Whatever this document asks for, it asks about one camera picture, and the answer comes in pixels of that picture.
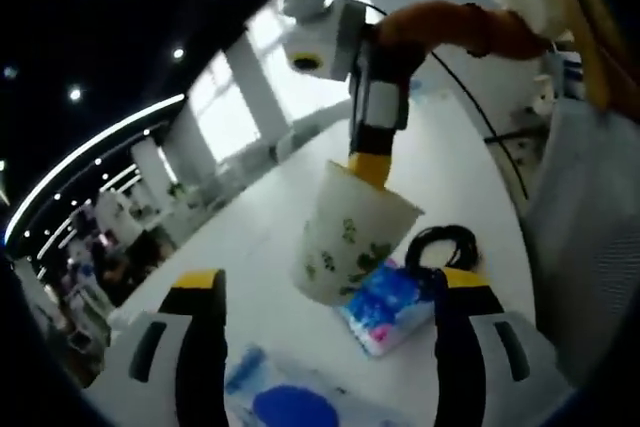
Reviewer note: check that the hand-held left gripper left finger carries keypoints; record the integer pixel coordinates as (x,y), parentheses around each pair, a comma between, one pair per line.
(205,347)

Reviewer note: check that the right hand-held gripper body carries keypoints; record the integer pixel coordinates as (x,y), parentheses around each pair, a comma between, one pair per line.
(330,32)

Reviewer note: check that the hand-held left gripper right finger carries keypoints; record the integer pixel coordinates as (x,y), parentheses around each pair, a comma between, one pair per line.
(457,347)

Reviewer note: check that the blue tissue packet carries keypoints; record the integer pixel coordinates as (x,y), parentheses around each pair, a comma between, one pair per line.
(385,312)

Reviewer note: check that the paper cup green print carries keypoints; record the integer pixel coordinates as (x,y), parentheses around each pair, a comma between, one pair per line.
(350,227)

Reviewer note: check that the wet wipes pack blue lid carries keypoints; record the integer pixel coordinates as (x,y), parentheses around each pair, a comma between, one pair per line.
(290,407)

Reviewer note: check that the white tabletop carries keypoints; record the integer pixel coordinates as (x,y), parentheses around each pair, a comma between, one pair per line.
(265,247)

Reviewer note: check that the person's right hand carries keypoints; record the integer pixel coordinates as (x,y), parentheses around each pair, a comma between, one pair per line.
(430,24)

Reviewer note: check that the grey cloth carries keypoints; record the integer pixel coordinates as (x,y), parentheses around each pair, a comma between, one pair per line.
(585,227)

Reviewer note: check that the curved ceiling light strip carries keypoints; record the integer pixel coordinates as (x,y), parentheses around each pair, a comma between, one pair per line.
(100,139)

